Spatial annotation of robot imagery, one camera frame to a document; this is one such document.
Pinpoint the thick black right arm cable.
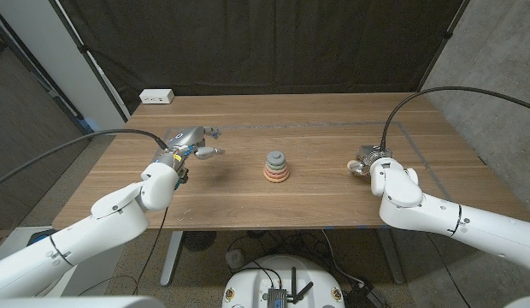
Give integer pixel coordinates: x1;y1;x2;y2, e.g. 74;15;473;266
379;86;530;151

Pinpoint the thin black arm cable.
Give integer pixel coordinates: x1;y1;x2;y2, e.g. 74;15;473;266
426;233;474;308
132;207;170;296

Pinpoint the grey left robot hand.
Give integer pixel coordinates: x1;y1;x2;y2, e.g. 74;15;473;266
152;125;227;169

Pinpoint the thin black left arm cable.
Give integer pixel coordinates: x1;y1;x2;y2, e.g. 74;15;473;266
132;207;170;296

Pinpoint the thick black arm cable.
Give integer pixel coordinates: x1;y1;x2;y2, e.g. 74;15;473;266
0;128;169;189
379;86;530;151

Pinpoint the black antenna radio box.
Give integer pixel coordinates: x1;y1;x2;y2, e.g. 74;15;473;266
267;267;315;308

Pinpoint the black backdrop curtain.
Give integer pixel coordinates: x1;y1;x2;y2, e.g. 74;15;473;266
57;0;470;116

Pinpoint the coral red ring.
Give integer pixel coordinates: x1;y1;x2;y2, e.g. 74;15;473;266
263;169;291;181

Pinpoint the grey floor cable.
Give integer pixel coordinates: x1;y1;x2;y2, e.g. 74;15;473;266
321;229;365;287

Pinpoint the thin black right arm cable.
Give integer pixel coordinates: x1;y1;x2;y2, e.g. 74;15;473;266
426;233;474;308

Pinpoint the black backdrop stand pole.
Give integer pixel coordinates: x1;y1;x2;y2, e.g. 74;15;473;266
417;0;471;92
49;0;132;121

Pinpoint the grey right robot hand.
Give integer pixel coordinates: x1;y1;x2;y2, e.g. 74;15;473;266
348;145;393;177

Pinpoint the blue foot pedal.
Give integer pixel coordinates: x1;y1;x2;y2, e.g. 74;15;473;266
27;228;59;247

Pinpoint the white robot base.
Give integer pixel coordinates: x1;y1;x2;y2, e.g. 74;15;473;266
221;255;346;308

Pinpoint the white power strip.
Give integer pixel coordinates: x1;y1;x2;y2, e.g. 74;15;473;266
138;88;175;105

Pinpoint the metal table leg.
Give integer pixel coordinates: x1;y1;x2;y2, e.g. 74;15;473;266
160;230;185;287
378;228;406;286

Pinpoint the black power adapter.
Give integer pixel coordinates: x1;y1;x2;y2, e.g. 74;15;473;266
344;281;388;308

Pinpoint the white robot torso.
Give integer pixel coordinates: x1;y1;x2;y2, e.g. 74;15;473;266
0;295;166;308

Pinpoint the grey round floor object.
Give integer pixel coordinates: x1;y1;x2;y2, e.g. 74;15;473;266
225;249;246;270

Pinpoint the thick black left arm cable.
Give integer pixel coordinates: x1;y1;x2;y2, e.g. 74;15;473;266
0;128;169;189

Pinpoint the black round floor fan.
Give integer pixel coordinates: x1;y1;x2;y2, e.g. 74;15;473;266
183;230;217;253

